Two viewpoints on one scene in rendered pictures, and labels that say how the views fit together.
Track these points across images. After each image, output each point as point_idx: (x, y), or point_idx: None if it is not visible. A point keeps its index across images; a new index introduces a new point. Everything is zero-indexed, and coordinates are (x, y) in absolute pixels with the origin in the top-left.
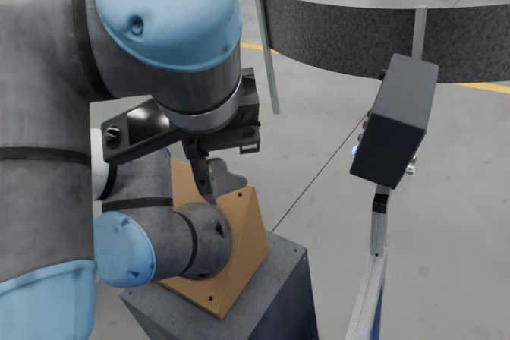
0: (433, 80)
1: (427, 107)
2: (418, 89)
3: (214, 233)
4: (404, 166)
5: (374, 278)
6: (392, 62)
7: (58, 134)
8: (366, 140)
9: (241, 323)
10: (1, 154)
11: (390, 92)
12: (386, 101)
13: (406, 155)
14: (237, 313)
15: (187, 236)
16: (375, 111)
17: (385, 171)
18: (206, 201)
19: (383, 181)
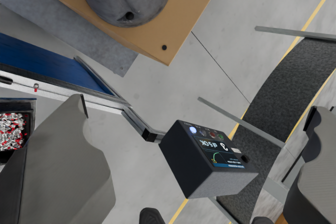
0: (226, 194)
1: (205, 196)
2: (222, 190)
3: (123, 10)
4: (168, 164)
5: (106, 107)
6: (251, 174)
7: None
8: (194, 150)
9: (46, 15)
10: None
11: (226, 178)
12: (219, 177)
13: (174, 171)
14: (58, 11)
15: None
16: (212, 173)
17: (169, 147)
18: (168, 0)
19: (164, 141)
